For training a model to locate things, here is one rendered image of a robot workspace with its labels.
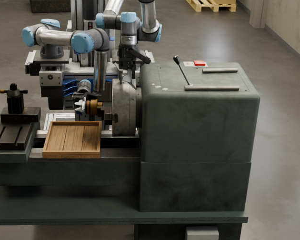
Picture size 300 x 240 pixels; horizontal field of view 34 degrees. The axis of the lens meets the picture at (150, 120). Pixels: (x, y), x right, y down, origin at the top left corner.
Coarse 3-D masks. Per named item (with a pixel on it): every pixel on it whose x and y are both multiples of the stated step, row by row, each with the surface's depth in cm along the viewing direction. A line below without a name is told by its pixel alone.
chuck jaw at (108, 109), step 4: (100, 108) 261; (104, 108) 261; (108, 108) 261; (100, 112) 262; (104, 112) 255; (108, 112) 255; (104, 116) 255; (108, 116) 255; (112, 116) 254; (116, 116) 254; (112, 120) 255; (116, 120) 255
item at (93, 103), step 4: (88, 100) 266; (92, 100) 265; (96, 100) 264; (88, 104) 263; (92, 104) 263; (96, 104) 263; (100, 104) 265; (88, 108) 263; (92, 108) 263; (96, 108) 263; (88, 112) 264; (92, 112) 264; (96, 112) 264
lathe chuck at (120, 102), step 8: (112, 80) 261; (112, 88) 256; (120, 88) 256; (128, 88) 256; (112, 96) 253; (120, 96) 253; (128, 96) 254; (112, 104) 252; (120, 104) 252; (128, 104) 253; (112, 112) 252; (120, 112) 253; (128, 112) 253; (120, 120) 254; (128, 120) 254; (112, 128) 257; (120, 128) 257; (128, 128) 257
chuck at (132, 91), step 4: (132, 88) 256; (132, 92) 255; (132, 96) 254; (132, 100) 255; (132, 104) 253; (132, 108) 253; (132, 112) 253; (132, 116) 254; (132, 120) 255; (132, 124) 256; (132, 128) 257; (132, 132) 260; (132, 136) 268
